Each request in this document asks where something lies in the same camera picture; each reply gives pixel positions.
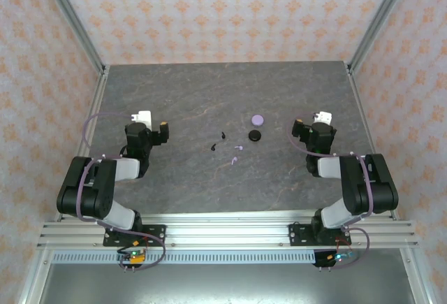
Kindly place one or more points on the purple earbud charging case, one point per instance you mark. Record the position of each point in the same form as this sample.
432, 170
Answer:
257, 119

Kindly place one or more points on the black earbud charging case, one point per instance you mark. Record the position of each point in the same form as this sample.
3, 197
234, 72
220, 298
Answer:
255, 135

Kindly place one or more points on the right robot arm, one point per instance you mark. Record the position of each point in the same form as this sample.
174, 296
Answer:
359, 188

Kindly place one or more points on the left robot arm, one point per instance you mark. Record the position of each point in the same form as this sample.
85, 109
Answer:
94, 192

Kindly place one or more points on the grey sheet metal panel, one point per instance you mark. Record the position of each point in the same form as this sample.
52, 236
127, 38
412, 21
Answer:
227, 283

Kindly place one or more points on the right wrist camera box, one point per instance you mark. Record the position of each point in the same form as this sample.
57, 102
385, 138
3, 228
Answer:
323, 117

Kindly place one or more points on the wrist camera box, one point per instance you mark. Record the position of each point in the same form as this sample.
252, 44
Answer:
144, 116
323, 117

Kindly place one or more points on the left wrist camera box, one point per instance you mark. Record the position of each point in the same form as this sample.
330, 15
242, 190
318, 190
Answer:
144, 116

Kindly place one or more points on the right aluminium side rail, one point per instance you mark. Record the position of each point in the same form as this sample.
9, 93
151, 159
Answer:
361, 108

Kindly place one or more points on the aluminium side rail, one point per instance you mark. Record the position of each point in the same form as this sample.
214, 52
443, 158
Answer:
361, 108
96, 101

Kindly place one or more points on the left aluminium side rail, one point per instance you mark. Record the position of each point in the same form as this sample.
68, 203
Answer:
96, 101

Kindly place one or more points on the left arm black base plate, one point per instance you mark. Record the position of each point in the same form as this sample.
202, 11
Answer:
157, 234

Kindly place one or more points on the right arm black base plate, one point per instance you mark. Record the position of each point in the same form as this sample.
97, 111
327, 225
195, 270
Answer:
297, 234

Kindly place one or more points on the narrow aluminium table edge rail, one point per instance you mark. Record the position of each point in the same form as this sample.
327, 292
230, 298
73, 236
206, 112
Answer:
227, 217

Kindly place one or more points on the wide aluminium mounting rail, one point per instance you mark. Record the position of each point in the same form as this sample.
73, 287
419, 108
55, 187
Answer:
227, 236

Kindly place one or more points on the right aluminium frame post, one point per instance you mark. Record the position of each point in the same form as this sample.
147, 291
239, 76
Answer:
378, 21

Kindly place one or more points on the aluminium frame post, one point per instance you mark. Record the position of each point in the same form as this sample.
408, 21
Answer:
75, 21
378, 21

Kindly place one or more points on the left aluminium frame post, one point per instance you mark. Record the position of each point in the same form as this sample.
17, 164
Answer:
75, 21

